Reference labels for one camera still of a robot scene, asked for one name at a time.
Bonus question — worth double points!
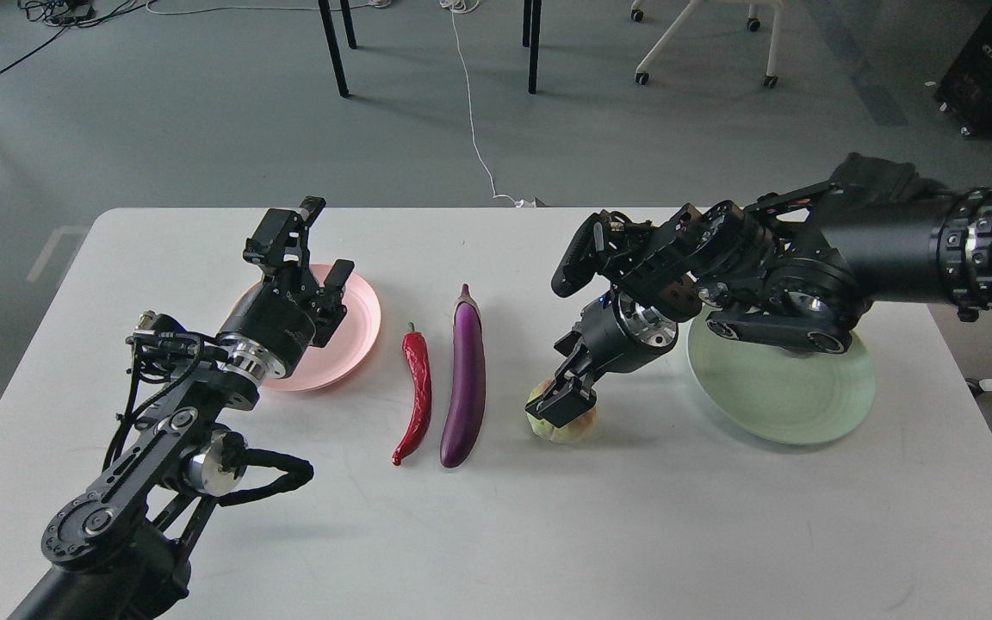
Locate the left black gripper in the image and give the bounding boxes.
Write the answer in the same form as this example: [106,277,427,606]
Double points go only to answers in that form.
[217,197,355,380]

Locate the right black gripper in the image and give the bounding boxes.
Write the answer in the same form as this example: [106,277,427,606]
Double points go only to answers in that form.
[526,289,679,429]

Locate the yellow-pink peach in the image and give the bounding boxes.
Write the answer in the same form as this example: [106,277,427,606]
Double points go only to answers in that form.
[526,396,598,444]

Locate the purple eggplant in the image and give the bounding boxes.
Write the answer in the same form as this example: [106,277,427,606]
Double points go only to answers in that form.
[440,283,486,468]

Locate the red chili pepper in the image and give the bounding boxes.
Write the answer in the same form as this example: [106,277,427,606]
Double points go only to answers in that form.
[391,322,432,467]

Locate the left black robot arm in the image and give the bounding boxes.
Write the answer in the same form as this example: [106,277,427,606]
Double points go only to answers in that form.
[11,196,354,619]

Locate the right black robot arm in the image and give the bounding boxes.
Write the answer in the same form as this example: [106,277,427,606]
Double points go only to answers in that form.
[526,153,992,428]

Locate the pink plate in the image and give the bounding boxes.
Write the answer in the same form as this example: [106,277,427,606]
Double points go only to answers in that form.
[261,271,382,392]

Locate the green plate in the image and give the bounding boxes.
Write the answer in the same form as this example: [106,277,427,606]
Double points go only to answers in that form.
[685,319,877,446]

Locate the white rolling chair base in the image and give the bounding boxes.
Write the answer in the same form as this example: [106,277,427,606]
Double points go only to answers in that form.
[629,0,784,89]

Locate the black table legs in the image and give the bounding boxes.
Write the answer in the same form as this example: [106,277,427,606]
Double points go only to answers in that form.
[317,0,542,99]

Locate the white floor cable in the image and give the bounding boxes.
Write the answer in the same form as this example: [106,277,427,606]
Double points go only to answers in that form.
[439,0,540,208]

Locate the black floor cables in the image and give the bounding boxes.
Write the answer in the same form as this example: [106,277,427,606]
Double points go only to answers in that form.
[0,0,152,102]

